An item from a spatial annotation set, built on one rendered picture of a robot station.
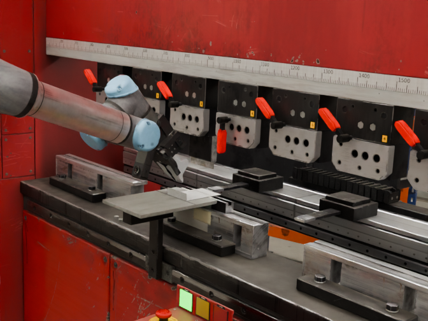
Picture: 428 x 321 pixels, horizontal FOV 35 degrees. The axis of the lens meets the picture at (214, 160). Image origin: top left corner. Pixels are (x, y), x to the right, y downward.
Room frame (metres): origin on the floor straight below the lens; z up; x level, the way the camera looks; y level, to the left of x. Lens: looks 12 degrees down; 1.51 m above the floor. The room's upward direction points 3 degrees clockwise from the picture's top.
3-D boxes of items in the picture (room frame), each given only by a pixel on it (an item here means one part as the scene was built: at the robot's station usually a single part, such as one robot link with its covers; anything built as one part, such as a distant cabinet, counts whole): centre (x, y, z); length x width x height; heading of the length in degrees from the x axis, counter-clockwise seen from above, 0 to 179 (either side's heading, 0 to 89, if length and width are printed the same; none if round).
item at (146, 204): (1.84, 0.14, 1.00); 0.26 x 0.18 x 0.01; 132
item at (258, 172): (2.06, -0.09, 1.01); 0.26 x 0.12 x 0.05; 132
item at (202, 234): (1.87, 0.05, 0.89); 0.30 x 0.05 x 0.03; 42
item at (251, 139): (1.81, -0.08, 1.26); 0.15 x 0.09 x 0.17; 42
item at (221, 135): (1.79, -0.02, 1.20); 0.04 x 0.02 x 0.10; 132
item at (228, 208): (1.93, 0.02, 0.98); 0.20 x 0.03 x 0.03; 42
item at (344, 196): (1.79, -0.32, 1.01); 0.26 x 0.12 x 0.05; 132
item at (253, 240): (1.90, 0.00, 0.92); 0.39 x 0.06 x 0.10; 42
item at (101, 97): (2.26, 0.32, 1.26); 0.15 x 0.09 x 0.17; 42
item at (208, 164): (1.94, 0.03, 1.13); 0.10 x 0.02 x 0.10; 42
